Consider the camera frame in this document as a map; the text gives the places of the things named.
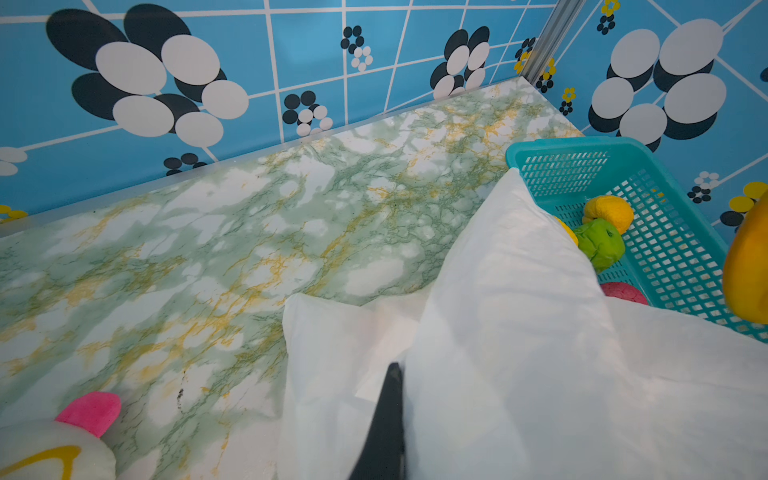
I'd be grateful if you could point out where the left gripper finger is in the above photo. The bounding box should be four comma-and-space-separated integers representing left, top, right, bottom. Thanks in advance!
349, 362, 406, 480

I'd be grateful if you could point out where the white translucent plastic bag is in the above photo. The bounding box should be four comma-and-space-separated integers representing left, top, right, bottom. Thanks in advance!
278, 169, 767, 479

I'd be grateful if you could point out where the pink red fruit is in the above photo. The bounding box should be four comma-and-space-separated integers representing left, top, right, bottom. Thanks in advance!
600, 282, 649, 305

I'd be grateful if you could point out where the yellow lemon fruit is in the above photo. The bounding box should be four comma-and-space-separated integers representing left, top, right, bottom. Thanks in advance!
555, 217, 579, 247

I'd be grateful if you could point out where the green fruit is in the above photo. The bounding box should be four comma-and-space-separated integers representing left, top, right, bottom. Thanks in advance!
574, 218, 626, 273

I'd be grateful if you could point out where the yellow orange round fruit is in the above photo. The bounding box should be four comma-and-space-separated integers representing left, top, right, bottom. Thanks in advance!
582, 195, 634, 234

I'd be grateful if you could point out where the yellow mango fruit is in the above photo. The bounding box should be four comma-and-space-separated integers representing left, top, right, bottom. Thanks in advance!
723, 193, 767, 324

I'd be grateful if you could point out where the pink panda plush toy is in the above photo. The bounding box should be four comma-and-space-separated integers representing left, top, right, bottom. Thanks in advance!
0, 391, 122, 480

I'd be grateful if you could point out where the teal plastic basket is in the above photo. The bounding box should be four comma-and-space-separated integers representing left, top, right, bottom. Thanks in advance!
506, 137, 767, 342

